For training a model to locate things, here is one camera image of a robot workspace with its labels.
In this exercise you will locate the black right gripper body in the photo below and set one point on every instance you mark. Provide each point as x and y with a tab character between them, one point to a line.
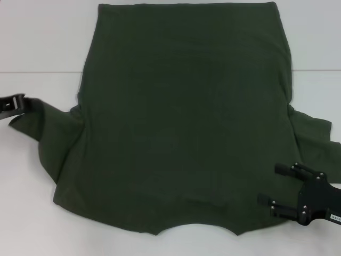
319	198

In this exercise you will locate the dark green t-shirt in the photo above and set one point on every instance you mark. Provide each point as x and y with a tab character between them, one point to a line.
186	106

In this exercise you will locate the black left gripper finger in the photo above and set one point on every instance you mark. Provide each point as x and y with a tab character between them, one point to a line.
8	102
8	116

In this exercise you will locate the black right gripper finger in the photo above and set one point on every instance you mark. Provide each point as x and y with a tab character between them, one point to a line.
282	210
287	170

